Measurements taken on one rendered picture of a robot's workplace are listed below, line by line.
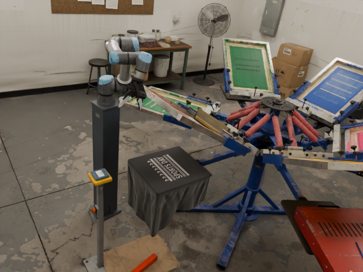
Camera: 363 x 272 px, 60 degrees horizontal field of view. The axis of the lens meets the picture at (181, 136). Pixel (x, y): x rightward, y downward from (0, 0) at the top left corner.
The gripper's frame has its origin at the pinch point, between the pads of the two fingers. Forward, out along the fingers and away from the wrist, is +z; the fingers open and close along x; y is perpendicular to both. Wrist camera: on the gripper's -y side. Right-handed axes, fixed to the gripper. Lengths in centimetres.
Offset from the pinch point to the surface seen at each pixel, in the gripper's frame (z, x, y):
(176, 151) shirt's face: 36, -67, 16
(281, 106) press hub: -25, -145, -6
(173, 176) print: 42, -46, -12
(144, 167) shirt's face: 46, -33, 7
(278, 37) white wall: -105, -465, 264
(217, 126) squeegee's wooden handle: 0, -73, -8
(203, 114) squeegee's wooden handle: -1, -73, 10
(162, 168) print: 43, -44, 0
